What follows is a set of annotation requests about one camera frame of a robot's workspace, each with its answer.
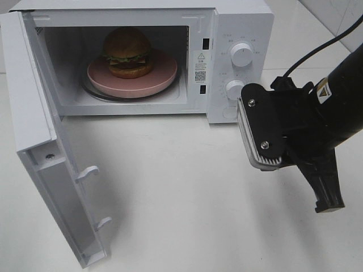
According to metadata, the pink round plate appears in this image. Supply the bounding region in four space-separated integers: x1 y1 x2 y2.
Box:
87 49 178 99

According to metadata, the white microwave oven body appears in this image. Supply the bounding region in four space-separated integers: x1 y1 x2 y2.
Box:
8 1 274 124

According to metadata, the white microwave knob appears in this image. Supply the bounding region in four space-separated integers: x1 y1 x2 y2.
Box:
226 80 244 101
230 42 254 67

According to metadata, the white adjacent table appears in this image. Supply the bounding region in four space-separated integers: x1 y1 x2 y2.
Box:
264 1 362 71

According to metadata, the white microwave door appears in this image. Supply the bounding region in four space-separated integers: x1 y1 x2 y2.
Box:
1 11 111 267

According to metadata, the burger with lettuce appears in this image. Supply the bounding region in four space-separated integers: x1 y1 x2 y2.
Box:
103 27 153 79

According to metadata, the round door release button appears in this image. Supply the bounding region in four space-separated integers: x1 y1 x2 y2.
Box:
222 106 237 120

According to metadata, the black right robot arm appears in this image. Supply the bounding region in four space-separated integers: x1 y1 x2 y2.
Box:
271 46 362 213

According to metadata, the glass microwave turntable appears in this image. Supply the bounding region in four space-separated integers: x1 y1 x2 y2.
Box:
79 69 187 104

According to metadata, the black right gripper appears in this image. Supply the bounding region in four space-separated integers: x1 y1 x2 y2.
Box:
270 76 345 213

